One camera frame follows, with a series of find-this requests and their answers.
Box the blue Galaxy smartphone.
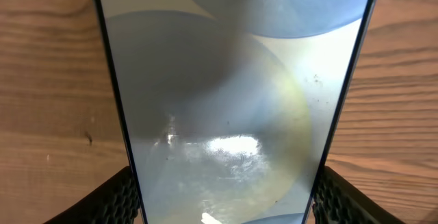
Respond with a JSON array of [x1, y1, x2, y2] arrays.
[[93, 0, 376, 224]]

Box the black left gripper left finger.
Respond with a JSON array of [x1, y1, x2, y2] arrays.
[[45, 166, 140, 224]]

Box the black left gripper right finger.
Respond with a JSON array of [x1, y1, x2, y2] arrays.
[[312, 166, 404, 224]]

